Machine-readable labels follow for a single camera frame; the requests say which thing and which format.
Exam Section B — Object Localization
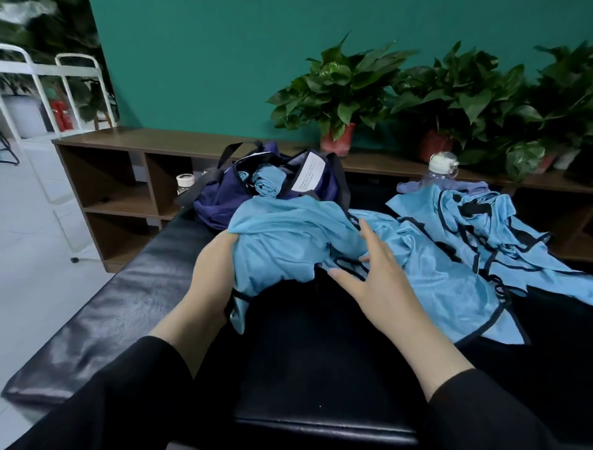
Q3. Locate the person's left hand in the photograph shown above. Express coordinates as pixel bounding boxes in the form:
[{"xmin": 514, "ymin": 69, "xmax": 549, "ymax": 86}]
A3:
[{"xmin": 185, "ymin": 232, "xmax": 240, "ymax": 321}]

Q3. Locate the red bottle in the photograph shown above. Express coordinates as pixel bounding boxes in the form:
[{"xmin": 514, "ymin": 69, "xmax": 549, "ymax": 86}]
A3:
[{"xmin": 51, "ymin": 97, "xmax": 75, "ymax": 131}]

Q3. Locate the navy blue bag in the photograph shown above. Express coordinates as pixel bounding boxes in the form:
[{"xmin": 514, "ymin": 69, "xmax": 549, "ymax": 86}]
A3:
[{"xmin": 176, "ymin": 141, "xmax": 351, "ymax": 231}]

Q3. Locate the clear bottle silver cap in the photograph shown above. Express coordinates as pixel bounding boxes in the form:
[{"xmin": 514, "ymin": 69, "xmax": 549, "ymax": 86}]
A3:
[{"xmin": 428, "ymin": 151, "xmax": 460, "ymax": 182}]

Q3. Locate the black leather bench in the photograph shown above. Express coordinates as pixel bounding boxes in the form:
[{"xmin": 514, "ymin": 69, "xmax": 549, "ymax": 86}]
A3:
[{"xmin": 2, "ymin": 176, "xmax": 593, "ymax": 450}]

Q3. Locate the wooden shelf cabinet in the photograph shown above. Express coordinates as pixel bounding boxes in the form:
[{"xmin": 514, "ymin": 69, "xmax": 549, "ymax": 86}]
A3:
[{"xmin": 53, "ymin": 128, "xmax": 593, "ymax": 274}]

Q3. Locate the person's right forearm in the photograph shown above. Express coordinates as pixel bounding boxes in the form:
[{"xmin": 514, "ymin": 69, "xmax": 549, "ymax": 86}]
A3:
[{"xmin": 398, "ymin": 315, "xmax": 561, "ymax": 450}]

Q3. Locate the green plant in white pot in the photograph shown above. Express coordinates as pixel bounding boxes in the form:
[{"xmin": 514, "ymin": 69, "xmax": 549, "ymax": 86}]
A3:
[{"xmin": 505, "ymin": 41, "xmax": 593, "ymax": 182}]

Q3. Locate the green plant in red pot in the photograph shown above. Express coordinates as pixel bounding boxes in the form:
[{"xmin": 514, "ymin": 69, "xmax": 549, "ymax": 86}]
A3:
[
  {"xmin": 269, "ymin": 37, "xmax": 418, "ymax": 157},
  {"xmin": 389, "ymin": 41, "xmax": 543, "ymax": 163}
]

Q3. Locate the white metal rack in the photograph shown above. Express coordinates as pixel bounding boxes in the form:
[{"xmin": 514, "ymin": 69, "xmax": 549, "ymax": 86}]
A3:
[{"xmin": 0, "ymin": 0, "xmax": 112, "ymax": 122}]

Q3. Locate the person's right hand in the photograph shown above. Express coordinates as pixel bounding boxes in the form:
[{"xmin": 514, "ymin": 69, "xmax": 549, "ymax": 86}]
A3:
[{"xmin": 326, "ymin": 218, "xmax": 435, "ymax": 346}]

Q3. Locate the person's left forearm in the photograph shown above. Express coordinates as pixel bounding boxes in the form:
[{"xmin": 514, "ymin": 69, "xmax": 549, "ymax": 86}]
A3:
[{"xmin": 9, "ymin": 297, "xmax": 228, "ymax": 450}]

